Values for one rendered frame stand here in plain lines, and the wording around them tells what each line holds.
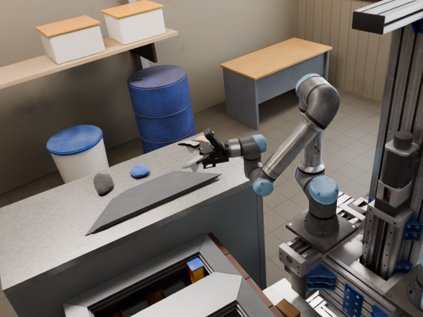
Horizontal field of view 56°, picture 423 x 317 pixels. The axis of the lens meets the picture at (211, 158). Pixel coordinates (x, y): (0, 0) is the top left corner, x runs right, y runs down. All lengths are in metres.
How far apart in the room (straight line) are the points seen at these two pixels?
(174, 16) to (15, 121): 1.99
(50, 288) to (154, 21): 2.54
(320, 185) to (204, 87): 3.58
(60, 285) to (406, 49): 1.66
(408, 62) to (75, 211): 1.61
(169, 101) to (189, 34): 1.25
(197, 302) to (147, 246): 0.39
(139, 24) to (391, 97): 2.62
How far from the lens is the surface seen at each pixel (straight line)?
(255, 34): 5.44
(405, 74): 1.46
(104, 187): 2.20
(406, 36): 1.43
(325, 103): 1.49
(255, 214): 2.26
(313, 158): 1.74
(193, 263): 1.92
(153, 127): 3.94
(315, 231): 1.79
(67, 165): 3.72
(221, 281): 1.86
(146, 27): 3.76
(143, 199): 2.04
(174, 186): 2.07
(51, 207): 2.23
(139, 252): 2.00
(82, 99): 4.41
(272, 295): 2.04
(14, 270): 1.98
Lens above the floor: 2.31
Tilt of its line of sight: 33 degrees down
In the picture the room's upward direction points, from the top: 7 degrees counter-clockwise
